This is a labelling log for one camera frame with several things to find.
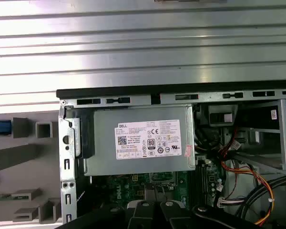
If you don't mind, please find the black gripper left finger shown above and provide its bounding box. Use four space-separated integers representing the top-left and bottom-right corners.
61 185 158 229

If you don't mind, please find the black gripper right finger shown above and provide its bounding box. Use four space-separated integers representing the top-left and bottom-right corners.
156 185 253 229

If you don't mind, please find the hard disk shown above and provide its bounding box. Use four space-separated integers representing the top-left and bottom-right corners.
0 120 12 136

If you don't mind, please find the green motherboard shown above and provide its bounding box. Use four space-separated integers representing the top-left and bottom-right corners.
92 161 227 217

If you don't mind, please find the black RAM slot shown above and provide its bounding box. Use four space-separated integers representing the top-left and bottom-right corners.
195 161 204 207
202 161 213 207

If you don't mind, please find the metal socket cover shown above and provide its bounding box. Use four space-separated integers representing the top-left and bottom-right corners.
149 171 177 189

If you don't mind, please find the black open PC case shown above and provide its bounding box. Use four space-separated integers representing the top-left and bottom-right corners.
56 81 286 229

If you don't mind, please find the grey power supply unit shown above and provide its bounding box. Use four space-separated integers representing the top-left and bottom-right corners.
84 105 196 177

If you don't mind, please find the grey parts rack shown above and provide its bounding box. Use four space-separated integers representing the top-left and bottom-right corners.
0 116 63 225

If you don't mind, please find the metal optical drive cage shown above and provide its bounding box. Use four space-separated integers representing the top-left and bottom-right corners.
231 99 286 175

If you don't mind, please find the orange red wire bundle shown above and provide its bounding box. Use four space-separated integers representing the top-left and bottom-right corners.
216 140 276 227

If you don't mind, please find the black cable bundle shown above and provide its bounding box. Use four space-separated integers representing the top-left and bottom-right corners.
235 173 286 229

